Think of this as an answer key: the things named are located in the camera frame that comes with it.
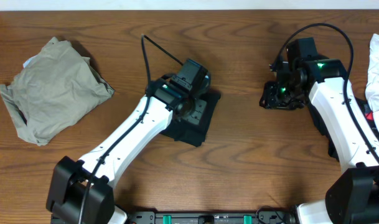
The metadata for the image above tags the black shirt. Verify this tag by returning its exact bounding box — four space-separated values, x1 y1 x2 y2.
161 90 221 147

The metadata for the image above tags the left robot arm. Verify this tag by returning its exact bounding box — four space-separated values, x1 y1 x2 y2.
46 59 211 224

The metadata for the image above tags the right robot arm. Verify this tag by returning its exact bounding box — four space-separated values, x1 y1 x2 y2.
260 37 379 223

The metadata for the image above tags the beige crumpled garment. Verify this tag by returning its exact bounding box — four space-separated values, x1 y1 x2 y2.
0 37 115 146

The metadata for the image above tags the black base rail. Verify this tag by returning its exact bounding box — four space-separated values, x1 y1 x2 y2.
109 207 299 224

